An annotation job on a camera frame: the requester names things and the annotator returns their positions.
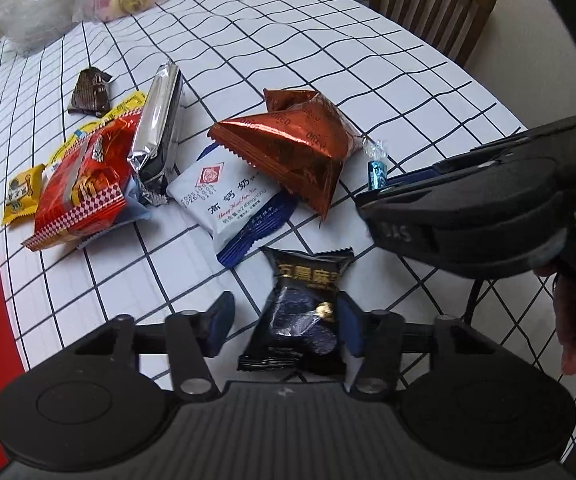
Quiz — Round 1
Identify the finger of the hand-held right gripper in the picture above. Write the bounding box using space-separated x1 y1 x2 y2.
433 114 576 170
367 157 500 198

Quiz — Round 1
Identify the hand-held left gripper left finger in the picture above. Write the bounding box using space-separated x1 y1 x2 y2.
75 291 237 401

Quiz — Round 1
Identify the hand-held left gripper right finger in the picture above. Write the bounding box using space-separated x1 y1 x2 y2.
338 292 499 401

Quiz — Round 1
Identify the blue candy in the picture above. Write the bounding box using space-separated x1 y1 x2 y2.
363 139 391 192

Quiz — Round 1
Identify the black snack packet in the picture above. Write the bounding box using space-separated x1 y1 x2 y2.
238 246 355 376

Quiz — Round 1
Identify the white and blue milk packet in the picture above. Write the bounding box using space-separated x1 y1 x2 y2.
166 142 299 267

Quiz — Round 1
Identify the copper foil snack packet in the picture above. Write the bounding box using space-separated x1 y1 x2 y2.
208 87 363 220

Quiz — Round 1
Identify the light blue snack packet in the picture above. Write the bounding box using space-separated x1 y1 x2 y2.
75 180 153 251

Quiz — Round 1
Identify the red snack packet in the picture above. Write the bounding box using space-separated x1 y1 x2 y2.
21 110 143 252

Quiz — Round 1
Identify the green and silver foil packet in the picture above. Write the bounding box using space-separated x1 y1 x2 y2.
126 60 185 206

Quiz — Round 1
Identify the small yellow snack packet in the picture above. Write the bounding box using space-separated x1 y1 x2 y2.
2 164 47 227

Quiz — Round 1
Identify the person's right hand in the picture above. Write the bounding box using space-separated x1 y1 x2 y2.
535 266 576 377

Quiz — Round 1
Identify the wooden chair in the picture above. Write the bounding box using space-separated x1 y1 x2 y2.
369 0 498 67

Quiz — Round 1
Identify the white checkered tablecloth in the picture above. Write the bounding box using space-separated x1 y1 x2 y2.
0 0 576 466

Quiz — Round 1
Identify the brown chocolate packet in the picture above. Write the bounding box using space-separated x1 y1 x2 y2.
66 67 113 118

